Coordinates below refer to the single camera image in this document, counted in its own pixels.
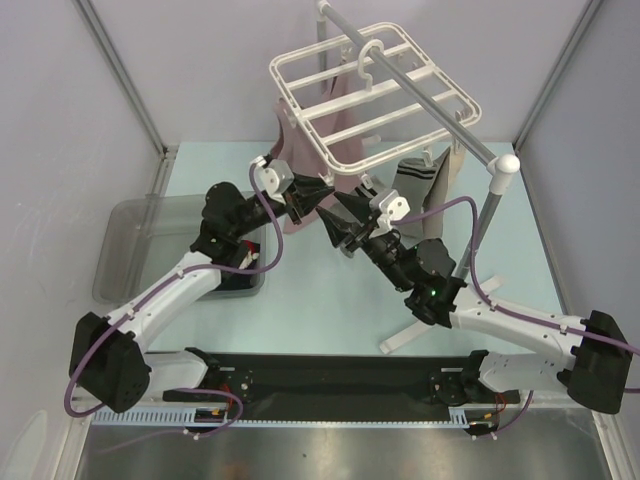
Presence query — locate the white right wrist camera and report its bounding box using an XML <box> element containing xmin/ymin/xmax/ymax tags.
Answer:
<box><xmin>369</xmin><ymin>189</ymin><xmax>410</xmax><ymax>237</ymax></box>

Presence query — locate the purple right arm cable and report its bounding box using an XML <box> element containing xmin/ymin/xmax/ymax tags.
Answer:
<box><xmin>392</xmin><ymin>197</ymin><xmax>640</xmax><ymax>431</ymax></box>

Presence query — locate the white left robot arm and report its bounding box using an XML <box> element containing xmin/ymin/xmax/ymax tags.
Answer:
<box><xmin>63</xmin><ymin>166</ymin><xmax>334</xmax><ymax>418</ymax></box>

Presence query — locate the grey metal clothes stand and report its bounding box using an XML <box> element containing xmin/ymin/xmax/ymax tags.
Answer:
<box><xmin>314</xmin><ymin>0</ymin><xmax>521</xmax><ymax>354</ymax></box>

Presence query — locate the grey striped sock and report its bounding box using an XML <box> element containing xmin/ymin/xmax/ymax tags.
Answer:
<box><xmin>392</xmin><ymin>158</ymin><xmax>435</xmax><ymax>240</ymax></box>
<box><xmin>350</xmin><ymin>175</ymin><xmax>387</xmax><ymax>201</ymax></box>

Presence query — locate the grey plastic bin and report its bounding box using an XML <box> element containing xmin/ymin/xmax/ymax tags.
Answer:
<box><xmin>92</xmin><ymin>192</ymin><xmax>267</xmax><ymax>304</ymax></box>

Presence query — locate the white clip drying hanger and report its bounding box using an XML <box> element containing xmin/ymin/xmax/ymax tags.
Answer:
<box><xmin>269</xmin><ymin>22</ymin><xmax>482</xmax><ymax>181</ymax></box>

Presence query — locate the pink tank top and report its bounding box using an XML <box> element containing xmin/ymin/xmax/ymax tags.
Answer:
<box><xmin>269</xmin><ymin>74</ymin><xmax>371</xmax><ymax>236</ymax></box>

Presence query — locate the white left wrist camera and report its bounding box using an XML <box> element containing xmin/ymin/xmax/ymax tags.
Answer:
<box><xmin>250</xmin><ymin>156</ymin><xmax>294</xmax><ymax>204</ymax></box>

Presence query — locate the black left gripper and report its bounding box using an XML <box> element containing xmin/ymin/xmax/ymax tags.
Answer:
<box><xmin>231</xmin><ymin>171</ymin><xmax>334</xmax><ymax>239</ymax></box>

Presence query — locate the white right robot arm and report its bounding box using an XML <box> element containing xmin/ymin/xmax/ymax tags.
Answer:
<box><xmin>316</xmin><ymin>192</ymin><xmax>639</xmax><ymax>414</ymax></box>

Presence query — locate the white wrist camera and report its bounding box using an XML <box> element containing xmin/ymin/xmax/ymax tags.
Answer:
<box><xmin>250</xmin><ymin>156</ymin><xmax>294</xmax><ymax>204</ymax></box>
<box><xmin>369</xmin><ymin>189</ymin><xmax>410</xmax><ymax>237</ymax></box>

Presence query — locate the navy santa sock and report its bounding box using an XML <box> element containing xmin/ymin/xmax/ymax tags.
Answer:
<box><xmin>219</xmin><ymin>240</ymin><xmax>264</xmax><ymax>294</ymax></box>

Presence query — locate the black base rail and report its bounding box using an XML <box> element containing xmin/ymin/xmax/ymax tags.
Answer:
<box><xmin>162</xmin><ymin>353</ymin><xmax>520</xmax><ymax>424</ymax></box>

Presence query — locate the beige sock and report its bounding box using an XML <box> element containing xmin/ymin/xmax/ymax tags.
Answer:
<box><xmin>422</xmin><ymin>146</ymin><xmax>466</xmax><ymax>239</ymax></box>

